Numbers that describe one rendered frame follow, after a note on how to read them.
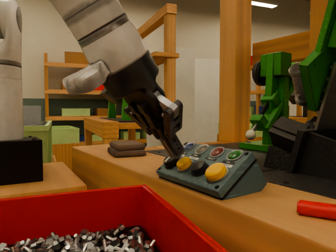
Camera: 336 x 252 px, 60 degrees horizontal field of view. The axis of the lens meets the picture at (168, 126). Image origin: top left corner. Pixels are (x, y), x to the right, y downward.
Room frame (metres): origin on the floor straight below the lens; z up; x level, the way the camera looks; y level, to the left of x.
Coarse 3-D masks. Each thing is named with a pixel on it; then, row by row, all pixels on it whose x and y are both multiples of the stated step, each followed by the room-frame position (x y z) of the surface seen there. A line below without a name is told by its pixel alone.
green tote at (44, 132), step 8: (48, 120) 1.32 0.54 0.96; (24, 128) 0.92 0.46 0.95; (32, 128) 0.93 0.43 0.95; (40, 128) 0.94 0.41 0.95; (48, 128) 0.97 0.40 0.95; (24, 136) 0.93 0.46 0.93; (40, 136) 0.94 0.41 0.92; (48, 136) 0.99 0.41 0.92; (48, 144) 0.99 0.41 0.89; (48, 152) 0.99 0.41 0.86; (48, 160) 0.99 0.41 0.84
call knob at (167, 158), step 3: (168, 156) 0.47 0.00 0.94; (165, 159) 0.47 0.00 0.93; (168, 159) 0.46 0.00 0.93; (171, 159) 0.46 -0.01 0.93; (174, 159) 0.46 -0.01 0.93; (177, 159) 0.46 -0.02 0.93; (165, 162) 0.46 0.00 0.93; (168, 162) 0.46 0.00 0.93; (171, 162) 0.46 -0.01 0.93; (174, 162) 0.46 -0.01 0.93; (165, 165) 0.46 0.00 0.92; (168, 165) 0.46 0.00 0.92; (171, 165) 0.46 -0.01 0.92
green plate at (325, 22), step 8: (328, 0) 0.47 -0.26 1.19; (328, 8) 0.47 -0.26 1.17; (328, 16) 0.47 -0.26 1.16; (328, 24) 0.47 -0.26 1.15; (320, 32) 0.48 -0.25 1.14; (328, 32) 0.48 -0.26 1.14; (320, 40) 0.48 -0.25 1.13; (328, 40) 0.48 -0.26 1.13; (320, 48) 0.48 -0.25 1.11; (328, 48) 0.49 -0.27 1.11; (328, 56) 0.50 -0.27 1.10; (328, 64) 0.50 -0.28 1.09; (328, 72) 0.51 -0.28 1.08
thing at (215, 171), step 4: (212, 164) 0.39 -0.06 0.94; (216, 164) 0.38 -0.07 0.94; (220, 164) 0.38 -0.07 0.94; (208, 168) 0.39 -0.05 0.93; (212, 168) 0.38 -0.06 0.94; (216, 168) 0.38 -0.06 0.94; (220, 168) 0.37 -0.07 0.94; (224, 168) 0.37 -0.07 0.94; (208, 172) 0.38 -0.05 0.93; (212, 172) 0.37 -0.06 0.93; (216, 172) 0.37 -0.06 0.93; (220, 172) 0.37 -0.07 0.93; (224, 172) 0.37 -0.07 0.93; (208, 176) 0.38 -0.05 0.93; (212, 176) 0.37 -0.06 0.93; (216, 176) 0.37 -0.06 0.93; (220, 176) 0.37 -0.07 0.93; (212, 180) 0.37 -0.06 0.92
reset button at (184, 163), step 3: (186, 156) 0.44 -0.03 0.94; (180, 159) 0.44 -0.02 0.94; (183, 159) 0.44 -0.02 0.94; (186, 159) 0.43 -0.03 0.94; (189, 159) 0.44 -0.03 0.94; (177, 162) 0.44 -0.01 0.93; (180, 162) 0.43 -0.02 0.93; (183, 162) 0.43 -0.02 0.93; (186, 162) 0.43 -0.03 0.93; (189, 162) 0.43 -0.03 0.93; (177, 165) 0.43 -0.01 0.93; (180, 165) 0.43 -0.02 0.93; (183, 165) 0.43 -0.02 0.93; (186, 165) 0.43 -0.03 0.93; (189, 165) 0.43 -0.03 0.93; (180, 168) 0.43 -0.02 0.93; (183, 168) 0.43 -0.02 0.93
